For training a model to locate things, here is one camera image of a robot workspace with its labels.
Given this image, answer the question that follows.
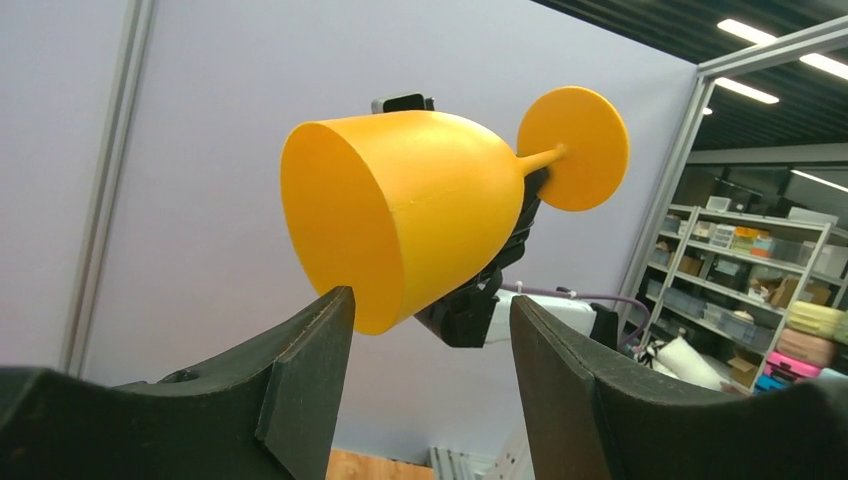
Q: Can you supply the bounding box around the pastel suitcases stack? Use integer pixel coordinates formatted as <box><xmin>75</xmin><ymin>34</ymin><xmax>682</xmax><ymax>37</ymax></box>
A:
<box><xmin>754</xmin><ymin>301</ymin><xmax>847</xmax><ymax>393</ymax></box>

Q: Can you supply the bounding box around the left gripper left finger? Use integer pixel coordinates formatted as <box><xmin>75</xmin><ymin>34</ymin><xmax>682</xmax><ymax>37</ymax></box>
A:
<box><xmin>1</xmin><ymin>287</ymin><xmax>355</xmax><ymax>479</ymax></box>

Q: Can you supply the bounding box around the metal storage shelf with boxes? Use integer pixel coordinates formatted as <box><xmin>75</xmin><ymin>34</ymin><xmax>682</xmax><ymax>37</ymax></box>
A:
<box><xmin>637</xmin><ymin>204</ymin><xmax>847</xmax><ymax>392</ymax></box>

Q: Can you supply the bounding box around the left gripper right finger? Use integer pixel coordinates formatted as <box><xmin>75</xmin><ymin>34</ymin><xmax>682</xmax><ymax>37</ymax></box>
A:
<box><xmin>510</xmin><ymin>296</ymin><xmax>847</xmax><ymax>479</ymax></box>

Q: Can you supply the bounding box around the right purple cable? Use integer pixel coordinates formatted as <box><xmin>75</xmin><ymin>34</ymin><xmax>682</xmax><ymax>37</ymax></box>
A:
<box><xmin>500</xmin><ymin>283</ymin><xmax>653</xmax><ymax>351</ymax></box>

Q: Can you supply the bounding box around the yellow plastic wine glass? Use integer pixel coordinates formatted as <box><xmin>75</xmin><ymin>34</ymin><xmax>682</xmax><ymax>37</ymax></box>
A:
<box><xmin>280</xmin><ymin>86</ymin><xmax>630</xmax><ymax>335</ymax></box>

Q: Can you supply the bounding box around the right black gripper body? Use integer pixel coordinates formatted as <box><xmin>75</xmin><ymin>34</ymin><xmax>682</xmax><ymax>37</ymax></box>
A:
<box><xmin>413</xmin><ymin>168</ymin><xmax>549</xmax><ymax>348</ymax></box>

